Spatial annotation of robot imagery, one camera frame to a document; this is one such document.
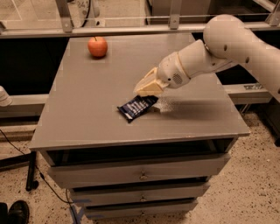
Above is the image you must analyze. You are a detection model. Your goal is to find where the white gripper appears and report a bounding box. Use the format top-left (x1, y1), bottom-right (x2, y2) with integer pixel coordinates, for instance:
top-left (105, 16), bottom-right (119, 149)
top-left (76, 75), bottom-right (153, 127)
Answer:
top-left (135, 52), bottom-right (190, 96)

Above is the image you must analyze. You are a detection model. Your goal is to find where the blue rxbar blueberry wrapper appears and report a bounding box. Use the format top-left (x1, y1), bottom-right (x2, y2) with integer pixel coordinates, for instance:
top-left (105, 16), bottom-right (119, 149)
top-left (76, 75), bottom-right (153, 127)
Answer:
top-left (117, 95), bottom-right (158, 123)

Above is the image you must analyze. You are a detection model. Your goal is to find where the grey metal railing frame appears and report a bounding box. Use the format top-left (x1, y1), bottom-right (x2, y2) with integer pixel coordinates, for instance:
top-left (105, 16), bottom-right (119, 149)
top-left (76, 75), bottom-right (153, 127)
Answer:
top-left (0, 0), bottom-right (279, 39)

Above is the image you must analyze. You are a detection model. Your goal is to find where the black shoe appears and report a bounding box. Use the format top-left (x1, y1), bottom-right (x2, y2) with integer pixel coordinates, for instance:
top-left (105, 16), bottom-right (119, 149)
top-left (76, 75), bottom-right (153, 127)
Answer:
top-left (7, 200), bottom-right (30, 224)

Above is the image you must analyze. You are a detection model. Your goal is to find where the black metal stand leg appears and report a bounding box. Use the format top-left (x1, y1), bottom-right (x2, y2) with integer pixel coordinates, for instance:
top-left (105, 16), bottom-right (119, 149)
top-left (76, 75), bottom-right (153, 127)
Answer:
top-left (25, 151), bottom-right (39, 192)

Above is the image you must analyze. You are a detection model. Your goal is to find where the red apple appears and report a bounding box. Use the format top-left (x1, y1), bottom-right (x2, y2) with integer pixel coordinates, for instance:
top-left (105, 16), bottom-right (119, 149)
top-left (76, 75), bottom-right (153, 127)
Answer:
top-left (87, 37), bottom-right (108, 58)

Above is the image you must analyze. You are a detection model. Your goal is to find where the grey drawer cabinet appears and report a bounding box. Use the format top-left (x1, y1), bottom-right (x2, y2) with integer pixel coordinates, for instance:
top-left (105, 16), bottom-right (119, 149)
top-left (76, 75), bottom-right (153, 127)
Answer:
top-left (30, 33), bottom-right (249, 220)

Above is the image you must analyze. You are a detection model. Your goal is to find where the black floor cable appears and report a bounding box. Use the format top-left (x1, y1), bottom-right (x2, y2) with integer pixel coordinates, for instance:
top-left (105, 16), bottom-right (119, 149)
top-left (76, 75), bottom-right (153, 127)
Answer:
top-left (0, 128), bottom-right (77, 224)

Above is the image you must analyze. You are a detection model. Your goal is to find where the white cylindrical object at left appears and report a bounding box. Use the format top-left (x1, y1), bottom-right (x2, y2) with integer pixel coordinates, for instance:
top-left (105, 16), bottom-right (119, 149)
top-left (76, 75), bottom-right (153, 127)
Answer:
top-left (0, 86), bottom-right (12, 107)

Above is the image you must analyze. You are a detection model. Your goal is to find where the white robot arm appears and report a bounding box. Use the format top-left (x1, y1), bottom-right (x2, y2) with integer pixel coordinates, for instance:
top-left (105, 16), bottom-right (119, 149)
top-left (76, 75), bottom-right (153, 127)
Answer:
top-left (134, 14), bottom-right (280, 101)

